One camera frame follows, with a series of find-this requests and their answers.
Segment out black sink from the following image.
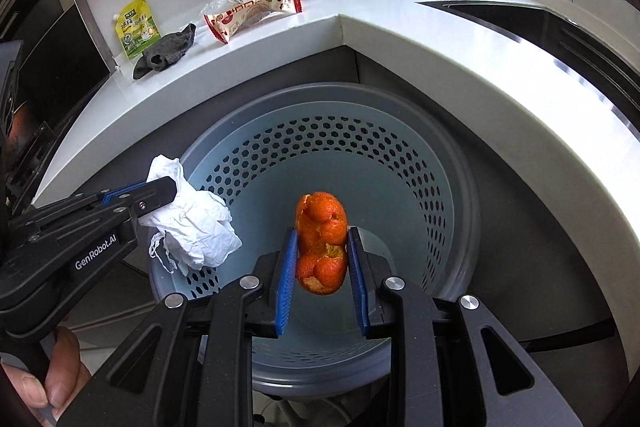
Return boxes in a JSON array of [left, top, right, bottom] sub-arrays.
[[415, 0, 640, 132]]

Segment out orange peel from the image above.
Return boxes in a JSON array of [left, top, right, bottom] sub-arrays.
[[295, 192, 349, 295]]

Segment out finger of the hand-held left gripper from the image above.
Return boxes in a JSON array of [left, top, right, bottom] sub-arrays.
[[20, 202, 152, 259], [9, 177, 179, 234]]

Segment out black glass stove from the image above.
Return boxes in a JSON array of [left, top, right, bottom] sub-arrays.
[[0, 0, 118, 218]]

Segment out clear plastic wrapper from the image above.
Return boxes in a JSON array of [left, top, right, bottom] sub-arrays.
[[200, 0, 236, 20]]

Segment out person's left hand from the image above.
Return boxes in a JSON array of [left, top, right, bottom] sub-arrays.
[[0, 326, 94, 413]]

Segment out yellow seasoning pouch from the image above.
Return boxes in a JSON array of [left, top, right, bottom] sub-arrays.
[[114, 0, 162, 60]]

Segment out white tissue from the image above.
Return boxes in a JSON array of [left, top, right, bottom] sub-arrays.
[[137, 154, 243, 278]]

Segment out red and white snack wrapper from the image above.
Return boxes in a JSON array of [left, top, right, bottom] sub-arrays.
[[202, 0, 304, 45]]

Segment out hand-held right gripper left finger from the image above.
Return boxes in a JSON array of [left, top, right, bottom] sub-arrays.
[[57, 227, 301, 427]]

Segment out dark grey cloth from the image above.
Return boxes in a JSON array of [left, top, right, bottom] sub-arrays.
[[132, 23, 198, 80]]

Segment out grey perforated plastic bin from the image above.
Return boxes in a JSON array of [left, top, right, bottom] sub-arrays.
[[148, 82, 482, 397]]

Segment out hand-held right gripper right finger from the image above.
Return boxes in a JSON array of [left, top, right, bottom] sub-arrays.
[[347, 227, 583, 427]]

